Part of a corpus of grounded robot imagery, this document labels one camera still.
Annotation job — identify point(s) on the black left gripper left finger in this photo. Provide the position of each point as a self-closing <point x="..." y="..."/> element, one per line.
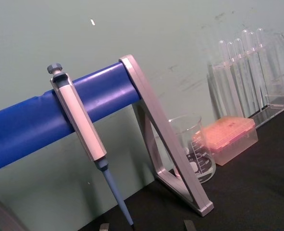
<point x="104" y="227"/>

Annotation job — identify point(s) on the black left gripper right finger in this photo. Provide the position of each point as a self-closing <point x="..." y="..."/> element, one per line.
<point x="188" y="226"/>

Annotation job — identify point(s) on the clear glass beaker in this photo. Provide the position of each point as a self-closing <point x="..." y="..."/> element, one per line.
<point x="200" y="156"/>

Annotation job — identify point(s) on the black table cloth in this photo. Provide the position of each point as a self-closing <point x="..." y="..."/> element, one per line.
<point x="252" y="192"/>

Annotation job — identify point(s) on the pink pipette tip box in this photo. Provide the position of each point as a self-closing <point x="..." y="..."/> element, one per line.
<point x="230" y="139"/>

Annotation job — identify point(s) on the white and blue pipette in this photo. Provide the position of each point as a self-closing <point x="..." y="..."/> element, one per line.
<point x="79" y="115"/>

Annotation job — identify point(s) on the blue bar pipette stand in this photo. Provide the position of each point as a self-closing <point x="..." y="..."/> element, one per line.
<point x="24" y="120"/>

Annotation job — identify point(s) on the clear acrylic test tube rack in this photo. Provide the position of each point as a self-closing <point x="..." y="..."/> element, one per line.
<point x="276" y="96"/>

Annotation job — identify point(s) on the clear test tube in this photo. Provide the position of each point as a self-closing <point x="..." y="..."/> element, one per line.
<point x="224" y="62"/>
<point x="240" y="51"/>
<point x="262" y="39"/>
<point x="253" y="42"/>
<point x="233" y="60"/>
<point x="247" y="41"/>

